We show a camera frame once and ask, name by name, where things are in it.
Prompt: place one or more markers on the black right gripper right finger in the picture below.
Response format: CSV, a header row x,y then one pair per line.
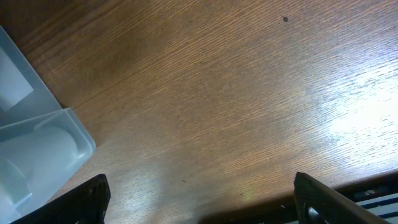
x,y
317,203

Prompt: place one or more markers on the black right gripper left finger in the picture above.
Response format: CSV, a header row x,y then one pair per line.
x,y
85,204

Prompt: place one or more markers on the cream cup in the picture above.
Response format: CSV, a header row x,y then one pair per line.
x,y
45,157

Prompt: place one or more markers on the clear plastic storage bin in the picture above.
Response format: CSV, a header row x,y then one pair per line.
x,y
26,105

